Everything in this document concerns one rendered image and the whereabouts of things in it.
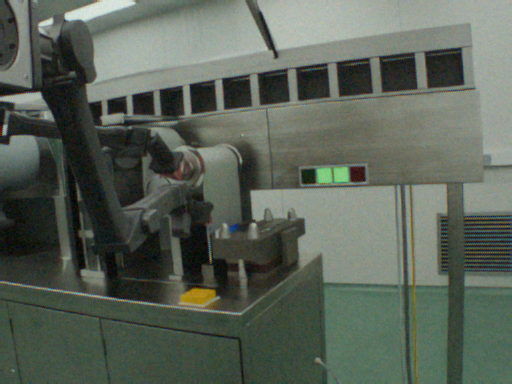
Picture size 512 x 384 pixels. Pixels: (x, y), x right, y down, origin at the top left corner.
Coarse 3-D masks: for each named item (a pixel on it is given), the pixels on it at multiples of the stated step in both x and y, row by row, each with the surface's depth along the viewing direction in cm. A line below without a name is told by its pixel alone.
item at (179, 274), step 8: (168, 216) 146; (176, 240) 148; (184, 240) 150; (176, 248) 149; (184, 248) 150; (176, 256) 149; (184, 256) 150; (176, 264) 149; (184, 264) 150; (176, 272) 150; (184, 272) 149
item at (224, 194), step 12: (228, 180) 161; (204, 192) 147; (216, 192) 154; (228, 192) 161; (216, 204) 153; (228, 204) 161; (240, 204) 168; (216, 216) 153; (228, 216) 160; (240, 216) 168; (216, 228) 153
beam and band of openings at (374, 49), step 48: (288, 48) 164; (336, 48) 156; (384, 48) 149; (432, 48) 142; (96, 96) 207; (144, 96) 203; (192, 96) 186; (240, 96) 182; (288, 96) 174; (336, 96) 158; (384, 96) 151
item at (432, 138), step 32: (416, 96) 146; (448, 96) 141; (192, 128) 185; (224, 128) 178; (256, 128) 172; (288, 128) 167; (320, 128) 162; (352, 128) 156; (384, 128) 152; (416, 128) 147; (448, 128) 142; (480, 128) 138; (256, 160) 174; (288, 160) 168; (320, 160) 163; (352, 160) 158; (384, 160) 153; (416, 160) 148; (448, 160) 143; (480, 160) 139
